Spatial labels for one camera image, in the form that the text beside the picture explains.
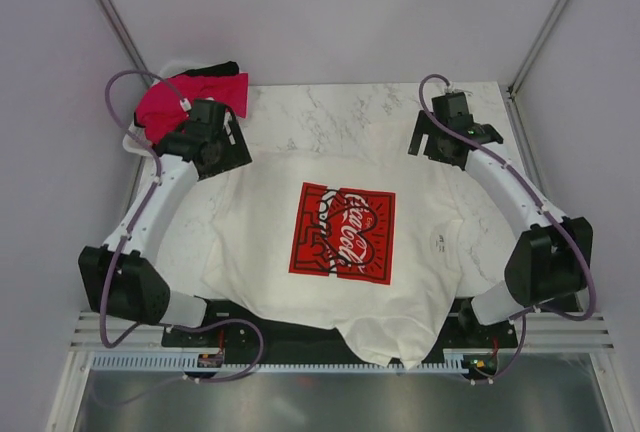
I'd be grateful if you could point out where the white plastic basket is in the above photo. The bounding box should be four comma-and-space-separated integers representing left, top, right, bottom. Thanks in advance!
122, 59, 204, 157

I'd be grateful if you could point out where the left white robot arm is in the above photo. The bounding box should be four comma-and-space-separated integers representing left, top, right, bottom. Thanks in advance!
78, 99, 252, 345

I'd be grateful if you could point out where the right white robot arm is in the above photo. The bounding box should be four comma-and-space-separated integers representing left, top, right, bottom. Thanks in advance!
408, 92, 597, 346

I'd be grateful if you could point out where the white t-shirt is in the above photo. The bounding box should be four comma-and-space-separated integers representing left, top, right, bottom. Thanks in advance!
201, 121, 464, 368

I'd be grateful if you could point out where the red t-shirt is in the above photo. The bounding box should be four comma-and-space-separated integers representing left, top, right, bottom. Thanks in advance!
135, 73, 249, 144

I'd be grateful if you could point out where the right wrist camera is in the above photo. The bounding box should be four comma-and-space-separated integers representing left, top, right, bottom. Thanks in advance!
445, 82, 473, 96

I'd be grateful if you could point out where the left aluminium frame post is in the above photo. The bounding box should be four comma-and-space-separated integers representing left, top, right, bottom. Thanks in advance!
95, 0, 148, 70

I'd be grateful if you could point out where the right aluminium frame post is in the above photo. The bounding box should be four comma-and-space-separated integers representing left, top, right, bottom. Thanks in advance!
506, 0, 572, 100

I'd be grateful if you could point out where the white slotted cable duct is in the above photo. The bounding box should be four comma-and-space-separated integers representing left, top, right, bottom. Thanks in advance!
89, 351, 496, 374

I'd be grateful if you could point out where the black t-shirt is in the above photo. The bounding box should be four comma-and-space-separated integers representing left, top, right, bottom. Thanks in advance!
183, 61, 240, 77

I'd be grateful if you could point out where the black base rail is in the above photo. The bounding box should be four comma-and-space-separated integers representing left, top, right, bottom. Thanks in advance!
161, 299, 518, 366

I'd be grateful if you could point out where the aluminium frame post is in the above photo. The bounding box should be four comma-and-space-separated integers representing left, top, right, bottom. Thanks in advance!
95, 0, 148, 70
506, 0, 572, 100

